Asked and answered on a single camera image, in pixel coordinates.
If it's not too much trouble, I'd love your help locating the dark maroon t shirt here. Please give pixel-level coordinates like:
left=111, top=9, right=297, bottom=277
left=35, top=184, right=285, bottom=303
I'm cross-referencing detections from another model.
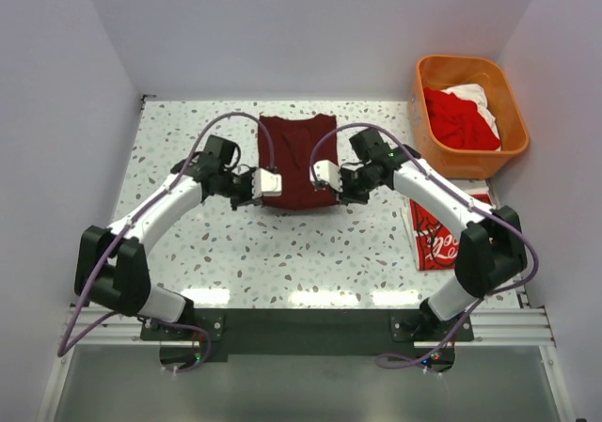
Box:
left=260, top=114, right=337, bottom=211

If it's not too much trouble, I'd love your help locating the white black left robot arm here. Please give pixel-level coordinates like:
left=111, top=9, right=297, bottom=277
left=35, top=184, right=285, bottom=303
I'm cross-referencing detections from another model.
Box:
left=74, top=135, right=281, bottom=326

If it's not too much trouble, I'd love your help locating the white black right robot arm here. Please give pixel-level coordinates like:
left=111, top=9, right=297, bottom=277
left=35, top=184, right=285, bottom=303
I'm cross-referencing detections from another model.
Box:
left=334, top=123, right=528, bottom=338

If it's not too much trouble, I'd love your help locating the folded red coca-cola t shirt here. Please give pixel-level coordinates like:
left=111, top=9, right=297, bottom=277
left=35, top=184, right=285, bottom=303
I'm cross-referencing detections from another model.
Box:
left=408, top=195, right=493, bottom=271

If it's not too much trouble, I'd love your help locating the bright red t shirt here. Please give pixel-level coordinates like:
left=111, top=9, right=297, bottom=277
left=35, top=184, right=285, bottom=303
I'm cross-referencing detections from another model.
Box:
left=423, top=88, right=501, bottom=151

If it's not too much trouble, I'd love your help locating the orange plastic basket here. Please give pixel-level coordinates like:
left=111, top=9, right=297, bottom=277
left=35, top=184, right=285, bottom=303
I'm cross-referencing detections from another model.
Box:
left=408, top=55, right=530, bottom=180

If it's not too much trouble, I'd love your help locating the white t shirt in basket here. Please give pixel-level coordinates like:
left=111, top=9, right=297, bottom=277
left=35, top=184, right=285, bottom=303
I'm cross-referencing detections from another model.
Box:
left=443, top=84, right=500, bottom=139

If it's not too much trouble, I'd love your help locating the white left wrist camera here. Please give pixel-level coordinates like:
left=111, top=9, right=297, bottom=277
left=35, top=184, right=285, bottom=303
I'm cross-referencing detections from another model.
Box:
left=252, top=168, right=282, bottom=198

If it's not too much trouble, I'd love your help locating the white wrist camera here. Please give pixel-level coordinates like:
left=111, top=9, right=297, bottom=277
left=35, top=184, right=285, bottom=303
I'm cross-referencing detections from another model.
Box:
left=309, top=160, right=342, bottom=193
left=252, top=168, right=282, bottom=198

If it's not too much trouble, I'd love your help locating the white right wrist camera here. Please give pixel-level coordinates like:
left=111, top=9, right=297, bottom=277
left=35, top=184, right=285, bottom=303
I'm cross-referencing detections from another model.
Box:
left=309, top=160, right=342, bottom=193

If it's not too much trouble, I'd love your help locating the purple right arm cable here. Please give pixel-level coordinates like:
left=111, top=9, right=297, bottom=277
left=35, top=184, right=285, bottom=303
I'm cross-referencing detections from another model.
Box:
left=308, top=122, right=540, bottom=371

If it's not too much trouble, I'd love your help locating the aluminium extrusion rail frame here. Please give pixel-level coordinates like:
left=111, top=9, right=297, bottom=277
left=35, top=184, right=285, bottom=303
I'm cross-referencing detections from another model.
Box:
left=38, top=307, right=578, bottom=421

